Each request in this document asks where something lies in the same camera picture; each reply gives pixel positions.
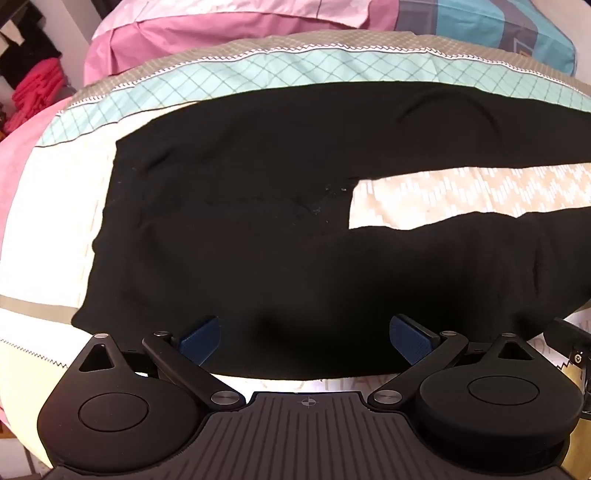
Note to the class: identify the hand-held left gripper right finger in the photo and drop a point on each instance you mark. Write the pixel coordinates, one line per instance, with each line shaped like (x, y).
(410, 338)

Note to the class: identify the black hanging clothes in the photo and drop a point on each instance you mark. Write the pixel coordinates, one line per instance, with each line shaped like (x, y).
(25, 44)

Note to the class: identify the pile of red clothes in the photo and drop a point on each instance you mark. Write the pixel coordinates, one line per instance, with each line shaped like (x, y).
(39, 90)

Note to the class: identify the pink bed sheet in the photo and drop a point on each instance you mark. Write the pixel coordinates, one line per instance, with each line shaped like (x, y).
(14, 175)

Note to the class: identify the pink pillow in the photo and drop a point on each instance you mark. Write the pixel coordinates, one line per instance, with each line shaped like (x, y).
(194, 34)

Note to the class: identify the patterned teal and beige blanket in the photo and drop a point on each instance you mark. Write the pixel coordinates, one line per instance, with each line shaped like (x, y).
(60, 258)

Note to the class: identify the black pants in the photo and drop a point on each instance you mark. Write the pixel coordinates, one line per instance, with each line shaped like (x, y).
(258, 221)

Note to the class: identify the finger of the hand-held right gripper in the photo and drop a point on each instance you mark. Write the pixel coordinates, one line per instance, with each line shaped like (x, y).
(570, 337)

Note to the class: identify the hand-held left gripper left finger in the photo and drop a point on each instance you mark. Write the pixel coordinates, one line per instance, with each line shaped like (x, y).
(202, 338)

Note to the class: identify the blue and grey checked pillow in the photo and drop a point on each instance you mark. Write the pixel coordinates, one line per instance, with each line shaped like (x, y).
(480, 23)

